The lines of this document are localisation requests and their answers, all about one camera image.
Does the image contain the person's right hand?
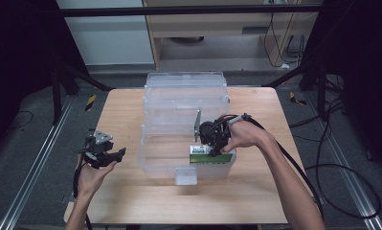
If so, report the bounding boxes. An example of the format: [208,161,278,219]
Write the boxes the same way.
[220,113,270,154]

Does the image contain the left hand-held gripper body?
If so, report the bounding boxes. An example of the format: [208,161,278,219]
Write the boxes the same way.
[82,129,117,170]

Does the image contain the clear plastic storage box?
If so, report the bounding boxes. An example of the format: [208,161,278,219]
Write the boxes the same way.
[138,71,237,187]

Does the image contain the bundle of black floor cables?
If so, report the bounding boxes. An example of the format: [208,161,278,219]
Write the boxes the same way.
[288,75,349,143]

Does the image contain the thin black floor cable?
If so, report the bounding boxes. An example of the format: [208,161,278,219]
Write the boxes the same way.
[11,109,34,130]

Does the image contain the yellow and black tape strip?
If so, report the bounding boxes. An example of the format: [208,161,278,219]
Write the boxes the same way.
[289,91,308,106]
[84,94,98,112]

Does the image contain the black horizontal metal bar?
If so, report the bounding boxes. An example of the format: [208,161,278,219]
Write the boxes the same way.
[58,4,323,17]

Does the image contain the black metal stand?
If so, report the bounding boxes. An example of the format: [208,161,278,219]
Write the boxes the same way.
[261,52,329,122]
[49,61,115,127]

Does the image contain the black floor cable loop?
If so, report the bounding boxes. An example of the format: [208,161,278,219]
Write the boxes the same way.
[303,163,382,220]

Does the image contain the aluminium floor rail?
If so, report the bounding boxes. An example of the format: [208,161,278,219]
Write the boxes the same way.
[0,95,76,230]
[306,91,382,230]

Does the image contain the green and white medicine box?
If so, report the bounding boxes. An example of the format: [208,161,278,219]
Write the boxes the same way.
[189,144,235,167]

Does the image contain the person's left hand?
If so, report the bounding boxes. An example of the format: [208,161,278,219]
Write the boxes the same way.
[77,155,118,197]

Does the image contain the black cables by shelf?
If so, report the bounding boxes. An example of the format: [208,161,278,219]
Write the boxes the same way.
[262,11,308,69]

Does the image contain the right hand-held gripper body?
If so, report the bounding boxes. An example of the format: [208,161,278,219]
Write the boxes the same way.
[192,108,232,147]

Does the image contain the light wooden shelf unit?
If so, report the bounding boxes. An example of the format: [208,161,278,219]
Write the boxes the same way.
[143,0,321,70]

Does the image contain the left hand-held gripper black cable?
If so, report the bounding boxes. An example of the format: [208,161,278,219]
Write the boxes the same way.
[72,159,94,230]

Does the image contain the white cabinet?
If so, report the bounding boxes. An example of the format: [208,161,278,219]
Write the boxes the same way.
[55,0,155,67]

